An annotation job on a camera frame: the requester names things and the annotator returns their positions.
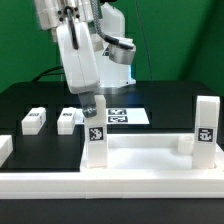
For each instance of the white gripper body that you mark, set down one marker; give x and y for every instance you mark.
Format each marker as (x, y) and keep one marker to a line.
(79, 65)

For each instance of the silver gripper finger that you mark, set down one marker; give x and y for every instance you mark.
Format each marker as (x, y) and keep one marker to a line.
(88, 104)

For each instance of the white desk top tray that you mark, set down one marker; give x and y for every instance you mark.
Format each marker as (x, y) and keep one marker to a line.
(149, 153)

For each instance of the fiducial marker sheet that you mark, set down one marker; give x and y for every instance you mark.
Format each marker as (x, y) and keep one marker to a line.
(128, 116)

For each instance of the white left fence piece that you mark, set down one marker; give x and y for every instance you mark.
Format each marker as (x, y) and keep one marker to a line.
(6, 147)

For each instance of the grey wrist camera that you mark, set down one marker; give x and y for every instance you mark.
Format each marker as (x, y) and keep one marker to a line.
(123, 53)

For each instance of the white front fence rail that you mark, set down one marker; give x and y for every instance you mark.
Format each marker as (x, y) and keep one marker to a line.
(89, 185)

